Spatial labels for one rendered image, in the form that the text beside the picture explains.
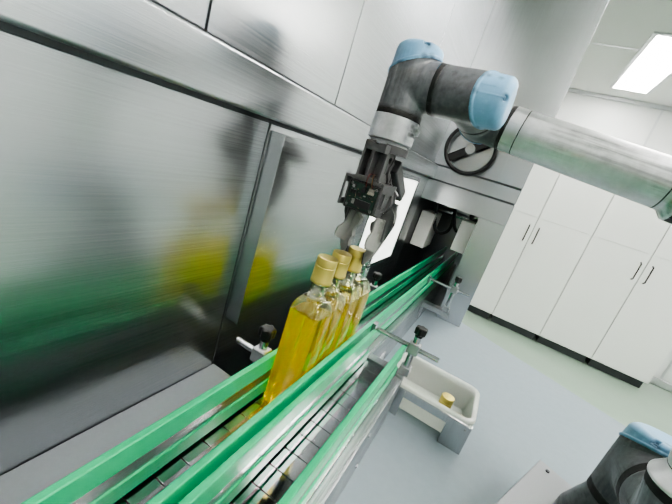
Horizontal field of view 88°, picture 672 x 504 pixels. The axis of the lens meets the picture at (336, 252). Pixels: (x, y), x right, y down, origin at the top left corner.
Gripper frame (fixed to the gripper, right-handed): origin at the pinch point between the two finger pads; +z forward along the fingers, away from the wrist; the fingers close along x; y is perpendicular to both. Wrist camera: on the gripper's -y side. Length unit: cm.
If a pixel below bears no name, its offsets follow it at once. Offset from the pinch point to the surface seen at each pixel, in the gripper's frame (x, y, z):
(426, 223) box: -14, -113, 3
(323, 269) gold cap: 0.7, 13.1, 1.0
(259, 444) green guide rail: 6.8, 28.0, 20.1
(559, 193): 48, -378, -44
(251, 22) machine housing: -14.5, 22.8, -28.2
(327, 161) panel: -12.3, -0.9, -14.1
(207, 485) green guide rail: 6.9, 36.5, 19.0
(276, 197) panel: -11.9, 12.3, -6.5
